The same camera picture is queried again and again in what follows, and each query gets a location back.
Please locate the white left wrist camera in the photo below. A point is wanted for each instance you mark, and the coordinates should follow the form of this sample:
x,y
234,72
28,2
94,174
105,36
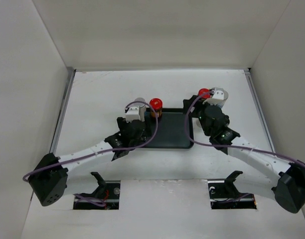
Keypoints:
x,y
132,113

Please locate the blue label spice shaker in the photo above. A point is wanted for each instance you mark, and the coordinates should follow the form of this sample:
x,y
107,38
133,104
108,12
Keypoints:
x,y
225,98

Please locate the black rectangular tray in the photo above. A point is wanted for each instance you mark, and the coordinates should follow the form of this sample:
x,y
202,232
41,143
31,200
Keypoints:
x,y
171,129

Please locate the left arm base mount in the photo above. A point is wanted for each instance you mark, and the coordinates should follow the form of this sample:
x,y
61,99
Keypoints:
x,y
106,196

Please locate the silver lid blue shaker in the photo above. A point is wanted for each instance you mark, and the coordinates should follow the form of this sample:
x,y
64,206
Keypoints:
x,y
142,108

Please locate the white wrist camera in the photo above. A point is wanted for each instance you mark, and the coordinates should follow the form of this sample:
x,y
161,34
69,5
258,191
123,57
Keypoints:
x,y
132,113
216,96

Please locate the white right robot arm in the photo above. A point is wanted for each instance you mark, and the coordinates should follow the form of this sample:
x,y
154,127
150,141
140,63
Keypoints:
x,y
285,181

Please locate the red lid sauce jar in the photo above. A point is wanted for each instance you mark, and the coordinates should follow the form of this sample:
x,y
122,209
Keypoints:
x,y
203,92

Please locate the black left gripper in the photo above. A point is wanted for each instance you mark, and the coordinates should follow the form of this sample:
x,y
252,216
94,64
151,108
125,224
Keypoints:
x,y
122,123

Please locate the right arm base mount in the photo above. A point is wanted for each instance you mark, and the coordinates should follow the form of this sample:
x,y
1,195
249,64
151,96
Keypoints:
x,y
224,195

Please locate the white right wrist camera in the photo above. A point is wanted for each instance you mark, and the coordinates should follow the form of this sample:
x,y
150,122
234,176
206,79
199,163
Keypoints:
x,y
216,96

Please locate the red lid chili jar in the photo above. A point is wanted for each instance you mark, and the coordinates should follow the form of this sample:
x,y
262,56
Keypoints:
x,y
157,105

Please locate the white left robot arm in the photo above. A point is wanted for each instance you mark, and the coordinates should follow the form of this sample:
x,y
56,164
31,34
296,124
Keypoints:
x,y
50,180

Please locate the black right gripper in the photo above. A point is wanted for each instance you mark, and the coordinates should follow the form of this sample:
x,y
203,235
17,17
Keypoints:
x,y
198,105

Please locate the clear lid salt grinder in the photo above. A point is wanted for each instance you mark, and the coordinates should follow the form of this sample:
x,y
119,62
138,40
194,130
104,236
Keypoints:
x,y
198,123

